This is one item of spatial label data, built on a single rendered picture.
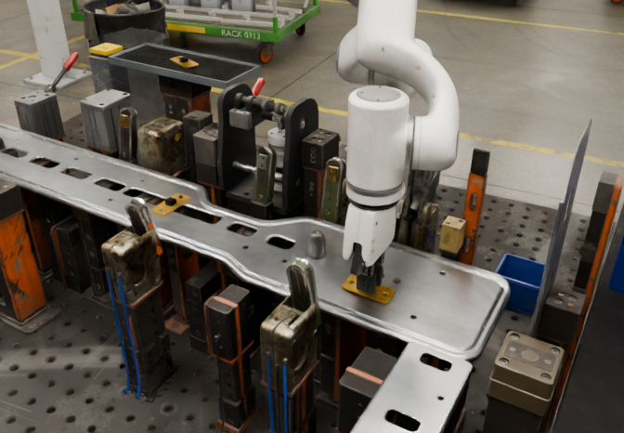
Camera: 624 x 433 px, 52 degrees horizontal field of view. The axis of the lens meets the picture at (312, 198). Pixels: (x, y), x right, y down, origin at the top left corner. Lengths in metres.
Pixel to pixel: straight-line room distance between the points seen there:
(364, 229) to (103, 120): 0.80
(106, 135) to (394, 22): 0.83
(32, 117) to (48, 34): 3.31
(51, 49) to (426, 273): 4.26
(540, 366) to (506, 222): 1.01
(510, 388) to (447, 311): 0.19
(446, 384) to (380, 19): 0.52
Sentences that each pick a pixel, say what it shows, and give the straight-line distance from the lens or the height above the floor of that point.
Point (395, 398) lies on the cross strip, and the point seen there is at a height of 1.00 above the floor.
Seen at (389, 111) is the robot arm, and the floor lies 1.34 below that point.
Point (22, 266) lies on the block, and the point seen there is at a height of 0.84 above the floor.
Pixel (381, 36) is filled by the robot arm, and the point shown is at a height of 1.40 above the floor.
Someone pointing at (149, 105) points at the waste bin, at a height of 0.13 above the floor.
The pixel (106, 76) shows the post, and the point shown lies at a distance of 1.79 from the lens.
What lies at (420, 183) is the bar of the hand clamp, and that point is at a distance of 1.16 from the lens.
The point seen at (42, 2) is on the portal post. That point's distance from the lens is 5.01.
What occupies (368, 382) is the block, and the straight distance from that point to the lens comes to 0.95.
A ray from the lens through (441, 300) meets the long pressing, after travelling 1.07.
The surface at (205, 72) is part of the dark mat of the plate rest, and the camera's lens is 1.56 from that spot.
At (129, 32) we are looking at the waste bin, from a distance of 3.99.
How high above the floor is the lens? 1.67
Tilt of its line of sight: 30 degrees down
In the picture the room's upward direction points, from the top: straight up
